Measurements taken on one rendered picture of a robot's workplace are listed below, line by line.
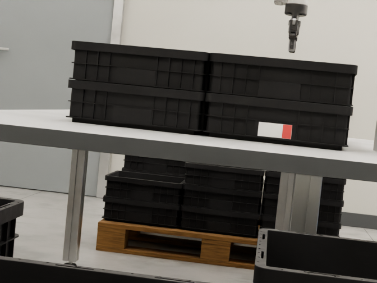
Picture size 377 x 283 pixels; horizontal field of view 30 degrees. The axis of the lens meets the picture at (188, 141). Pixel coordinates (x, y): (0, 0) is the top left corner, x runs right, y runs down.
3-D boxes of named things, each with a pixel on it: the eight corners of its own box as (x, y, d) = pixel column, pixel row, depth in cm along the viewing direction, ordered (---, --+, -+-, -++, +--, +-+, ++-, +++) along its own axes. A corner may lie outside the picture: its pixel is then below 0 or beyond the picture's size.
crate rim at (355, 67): (207, 60, 192) (208, 51, 192) (222, 67, 222) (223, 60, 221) (357, 74, 185) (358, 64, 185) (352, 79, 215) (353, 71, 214)
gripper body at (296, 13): (308, 1, 230) (304, 31, 231) (308, 5, 239) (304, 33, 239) (285, 0, 232) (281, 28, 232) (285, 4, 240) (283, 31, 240)
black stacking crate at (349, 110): (344, 146, 216) (348, 107, 215) (348, 151, 186) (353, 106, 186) (216, 132, 223) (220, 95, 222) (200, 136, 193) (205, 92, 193)
